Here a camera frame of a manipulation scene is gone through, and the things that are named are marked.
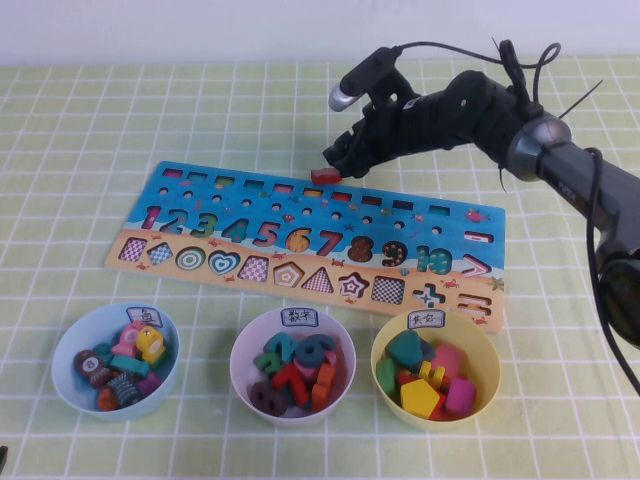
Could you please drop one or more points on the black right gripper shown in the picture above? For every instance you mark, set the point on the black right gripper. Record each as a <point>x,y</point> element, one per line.
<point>395,132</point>

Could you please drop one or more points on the red fish piece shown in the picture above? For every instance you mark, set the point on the red fish piece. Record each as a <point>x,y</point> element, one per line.
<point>325,176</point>

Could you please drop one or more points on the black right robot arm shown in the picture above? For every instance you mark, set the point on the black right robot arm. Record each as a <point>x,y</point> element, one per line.
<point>617,200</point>

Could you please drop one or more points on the colourful number puzzle board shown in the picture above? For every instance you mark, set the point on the colourful number puzzle board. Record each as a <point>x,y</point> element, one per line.
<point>380,226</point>

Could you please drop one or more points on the paper label on pink bowl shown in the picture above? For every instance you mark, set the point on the paper label on pink bowl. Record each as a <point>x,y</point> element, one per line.
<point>300,317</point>

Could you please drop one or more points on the paper label on yellow bowl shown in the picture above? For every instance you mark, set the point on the paper label on yellow bowl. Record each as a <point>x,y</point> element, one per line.
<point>425,320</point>

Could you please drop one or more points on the teal number piece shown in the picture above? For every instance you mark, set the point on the teal number piece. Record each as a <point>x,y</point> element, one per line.
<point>280,342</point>

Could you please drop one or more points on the teal heart piece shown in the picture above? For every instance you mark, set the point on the teal heart piece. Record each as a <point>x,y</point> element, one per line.
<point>402,350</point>

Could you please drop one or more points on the pink number piece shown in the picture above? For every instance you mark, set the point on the pink number piece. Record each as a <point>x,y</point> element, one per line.
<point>330,358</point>

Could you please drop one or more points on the blue number piece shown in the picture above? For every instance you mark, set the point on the blue number piece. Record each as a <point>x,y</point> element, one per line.
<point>305,360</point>

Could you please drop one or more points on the blue shape piece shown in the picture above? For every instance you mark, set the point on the blue shape piece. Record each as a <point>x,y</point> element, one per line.
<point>427,350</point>

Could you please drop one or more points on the pale pink bowl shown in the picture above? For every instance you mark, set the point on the pale pink bowl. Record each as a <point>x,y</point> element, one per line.
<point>244,350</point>

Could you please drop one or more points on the green number piece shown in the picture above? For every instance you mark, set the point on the green number piece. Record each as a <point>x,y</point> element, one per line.
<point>267,363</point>

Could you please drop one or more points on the green shape piece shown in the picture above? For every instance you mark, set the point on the green shape piece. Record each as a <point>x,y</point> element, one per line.
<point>386,377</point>

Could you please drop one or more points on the light pink shape piece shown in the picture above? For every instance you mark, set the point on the light pink shape piece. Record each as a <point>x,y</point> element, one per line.
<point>447,360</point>

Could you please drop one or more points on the red shape piece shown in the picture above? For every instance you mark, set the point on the red shape piece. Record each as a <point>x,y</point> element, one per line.
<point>406,378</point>

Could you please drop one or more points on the yellow equals sign piece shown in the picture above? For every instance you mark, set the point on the yellow equals sign piece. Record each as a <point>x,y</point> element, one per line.
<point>425,373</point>

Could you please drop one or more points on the red number seven piece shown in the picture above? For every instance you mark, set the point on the red number seven piece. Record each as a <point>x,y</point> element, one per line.
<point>295,385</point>

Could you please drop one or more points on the yellow bowl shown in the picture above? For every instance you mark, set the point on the yellow bowl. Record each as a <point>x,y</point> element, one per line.
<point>481,350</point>

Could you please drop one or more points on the orange number piece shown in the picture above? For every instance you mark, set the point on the orange number piece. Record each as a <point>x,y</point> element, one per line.
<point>322,395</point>

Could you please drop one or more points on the yellow pentagon piece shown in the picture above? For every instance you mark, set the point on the yellow pentagon piece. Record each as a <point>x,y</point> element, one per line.
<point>417,400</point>

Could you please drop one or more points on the brown number eight piece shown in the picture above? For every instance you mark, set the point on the brown number eight piece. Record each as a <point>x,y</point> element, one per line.
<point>269,397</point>

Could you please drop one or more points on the paper label on blue bowl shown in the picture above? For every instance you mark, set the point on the paper label on blue bowl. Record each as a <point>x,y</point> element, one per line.
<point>144,317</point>

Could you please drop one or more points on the magenta square piece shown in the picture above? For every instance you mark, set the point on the magenta square piece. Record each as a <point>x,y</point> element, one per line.
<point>460,395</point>

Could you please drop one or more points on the yellow fish piece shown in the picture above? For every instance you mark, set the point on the yellow fish piece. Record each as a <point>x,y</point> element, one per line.
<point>150,345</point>

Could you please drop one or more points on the pink fish piece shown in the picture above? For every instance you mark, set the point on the pink fish piece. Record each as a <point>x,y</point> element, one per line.
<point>127,340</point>

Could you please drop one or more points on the purple fish piece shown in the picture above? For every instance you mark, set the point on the purple fish piece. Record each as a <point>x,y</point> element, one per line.
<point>150,384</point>

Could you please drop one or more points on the light teal fish piece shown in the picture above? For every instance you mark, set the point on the light teal fish piece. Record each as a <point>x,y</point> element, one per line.
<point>127,365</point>

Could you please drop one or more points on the dark teal fish piece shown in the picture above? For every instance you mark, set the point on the dark teal fish piece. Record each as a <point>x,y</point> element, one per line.
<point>102,351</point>

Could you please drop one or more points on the grey fish piece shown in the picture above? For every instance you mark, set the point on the grey fish piece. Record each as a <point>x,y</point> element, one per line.
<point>122,390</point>

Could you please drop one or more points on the brown fish piece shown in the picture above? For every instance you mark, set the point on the brown fish piece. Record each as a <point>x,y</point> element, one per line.
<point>90,366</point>

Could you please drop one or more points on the orange fish piece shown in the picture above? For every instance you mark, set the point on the orange fish piece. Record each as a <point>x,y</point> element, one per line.
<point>106,400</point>

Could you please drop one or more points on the light blue bowl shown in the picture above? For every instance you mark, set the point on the light blue bowl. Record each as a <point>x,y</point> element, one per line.
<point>70,390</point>

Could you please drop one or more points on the green checkered tablecloth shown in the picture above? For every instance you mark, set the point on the green checkered tablecloth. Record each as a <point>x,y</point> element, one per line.
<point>150,125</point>

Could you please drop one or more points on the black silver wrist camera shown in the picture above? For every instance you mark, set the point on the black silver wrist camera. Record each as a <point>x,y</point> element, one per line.
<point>367,72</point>

